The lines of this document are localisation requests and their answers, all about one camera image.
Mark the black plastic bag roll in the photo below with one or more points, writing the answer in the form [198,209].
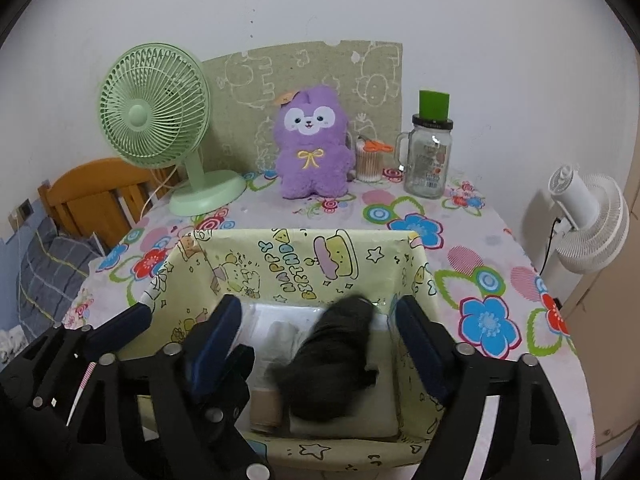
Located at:
[325,360]

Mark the grey plaid pillow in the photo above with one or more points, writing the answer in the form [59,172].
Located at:
[55,265]

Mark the green printed board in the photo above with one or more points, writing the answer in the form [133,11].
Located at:
[350,70]

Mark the white standing fan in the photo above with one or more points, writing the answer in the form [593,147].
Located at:
[595,230]

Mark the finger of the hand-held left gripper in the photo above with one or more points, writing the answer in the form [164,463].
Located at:
[225,380]
[122,324]

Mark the purple plush toy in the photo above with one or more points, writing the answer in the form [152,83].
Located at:
[310,160]

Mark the white crumpled cloth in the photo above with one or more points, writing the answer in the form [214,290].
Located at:
[10,342]

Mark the yellow printed storage box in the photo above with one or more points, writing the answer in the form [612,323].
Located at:
[300,260]

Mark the green desk fan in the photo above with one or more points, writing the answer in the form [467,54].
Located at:
[150,110]

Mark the cotton swab jar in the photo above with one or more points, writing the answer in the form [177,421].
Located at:
[370,165]

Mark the floral tablecloth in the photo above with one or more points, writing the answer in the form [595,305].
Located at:
[475,270]

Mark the beige door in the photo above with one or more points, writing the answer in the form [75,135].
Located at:
[615,360]

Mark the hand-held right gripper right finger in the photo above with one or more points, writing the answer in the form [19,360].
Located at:
[417,340]

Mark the white plastic bag roll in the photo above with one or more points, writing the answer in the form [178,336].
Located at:
[267,405]

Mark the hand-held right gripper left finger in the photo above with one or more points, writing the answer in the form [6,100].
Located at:
[227,320]

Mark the wooden headboard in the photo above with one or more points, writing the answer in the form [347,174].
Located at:
[90,195]

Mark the glass jar with green lid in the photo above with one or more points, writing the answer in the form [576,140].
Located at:
[425,160]

